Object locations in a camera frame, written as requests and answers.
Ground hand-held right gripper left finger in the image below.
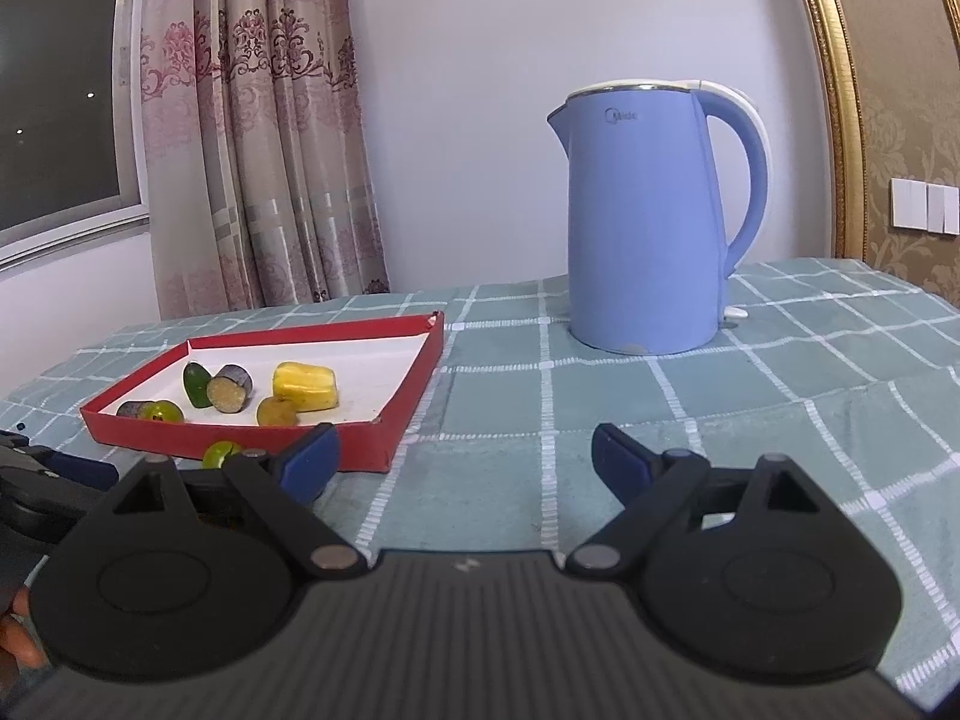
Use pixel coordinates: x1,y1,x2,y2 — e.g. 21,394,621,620
111,422,360,580

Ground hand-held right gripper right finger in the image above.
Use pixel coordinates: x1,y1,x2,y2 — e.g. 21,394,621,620
564,422,827,580

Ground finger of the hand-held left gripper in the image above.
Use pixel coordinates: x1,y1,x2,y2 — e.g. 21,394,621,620
0,431,121,497

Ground small brown fruit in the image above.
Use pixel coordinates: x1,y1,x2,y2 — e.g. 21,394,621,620
256,397,301,428

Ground large yellow fruit piece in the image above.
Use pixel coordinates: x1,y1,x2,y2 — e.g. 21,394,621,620
271,361,340,413

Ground red shallow cardboard tray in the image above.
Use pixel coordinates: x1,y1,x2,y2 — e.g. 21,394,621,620
79,310,446,475

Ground green cucumber piece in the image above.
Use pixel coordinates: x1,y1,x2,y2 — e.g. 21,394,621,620
182,362,212,410

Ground person's left hand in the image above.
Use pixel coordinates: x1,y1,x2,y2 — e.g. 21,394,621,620
0,583,48,671

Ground teal checked tablecloth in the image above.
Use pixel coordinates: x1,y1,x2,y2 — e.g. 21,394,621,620
0,256,960,720

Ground blue electric kettle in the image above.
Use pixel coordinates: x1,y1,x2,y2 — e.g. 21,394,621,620
546,79,773,356

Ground beige patterned curtain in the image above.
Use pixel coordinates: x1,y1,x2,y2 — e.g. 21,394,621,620
112,0,392,320

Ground gold framed padded panel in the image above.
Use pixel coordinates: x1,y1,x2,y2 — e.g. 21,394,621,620
783,0,960,308

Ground window with white frame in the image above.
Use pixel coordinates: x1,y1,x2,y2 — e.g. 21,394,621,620
0,0,151,272

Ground white wall switches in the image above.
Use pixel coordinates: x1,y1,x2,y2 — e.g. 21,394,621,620
890,178,960,236

